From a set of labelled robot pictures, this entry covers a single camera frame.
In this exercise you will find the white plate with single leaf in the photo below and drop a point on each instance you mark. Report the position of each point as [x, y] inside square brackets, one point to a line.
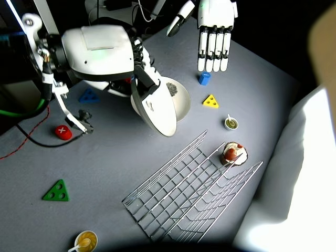
[160, 113]

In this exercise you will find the blue hexagonal block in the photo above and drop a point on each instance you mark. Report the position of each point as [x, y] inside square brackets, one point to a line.
[204, 78]

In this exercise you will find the yellow triangle block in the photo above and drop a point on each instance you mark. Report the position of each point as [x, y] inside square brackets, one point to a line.
[211, 102]

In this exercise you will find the tiny white spoon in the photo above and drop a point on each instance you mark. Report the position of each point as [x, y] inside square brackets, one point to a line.
[230, 118]

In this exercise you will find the small white bowl green filling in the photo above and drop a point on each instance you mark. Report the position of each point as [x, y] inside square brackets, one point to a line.
[232, 127]

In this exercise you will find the beige panel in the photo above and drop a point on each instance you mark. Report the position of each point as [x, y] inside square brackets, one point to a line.
[325, 47]

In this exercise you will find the toy cupcake with strawberries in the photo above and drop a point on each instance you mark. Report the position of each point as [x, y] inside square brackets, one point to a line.
[232, 153]

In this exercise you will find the blue triangle block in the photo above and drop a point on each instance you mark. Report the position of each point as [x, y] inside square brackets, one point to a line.
[89, 97]

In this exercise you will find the grey table cloth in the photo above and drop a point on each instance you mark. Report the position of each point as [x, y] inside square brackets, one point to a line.
[118, 162]

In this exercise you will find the white sheet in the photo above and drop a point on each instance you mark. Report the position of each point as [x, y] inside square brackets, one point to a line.
[302, 170]

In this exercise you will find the red cylinder block white cross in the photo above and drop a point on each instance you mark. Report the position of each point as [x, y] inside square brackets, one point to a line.
[63, 132]

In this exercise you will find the white light strip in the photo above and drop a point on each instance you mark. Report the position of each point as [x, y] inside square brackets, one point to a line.
[13, 10]

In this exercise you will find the green triangle block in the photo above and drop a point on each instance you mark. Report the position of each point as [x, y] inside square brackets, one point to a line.
[57, 195]

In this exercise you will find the white bowl yellow soup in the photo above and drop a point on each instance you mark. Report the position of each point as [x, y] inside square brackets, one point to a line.
[90, 236]

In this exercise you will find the white soup spoon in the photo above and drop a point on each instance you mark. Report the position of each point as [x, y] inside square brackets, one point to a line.
[81, 244]

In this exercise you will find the white post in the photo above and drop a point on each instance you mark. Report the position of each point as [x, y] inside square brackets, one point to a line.
[44, 13]

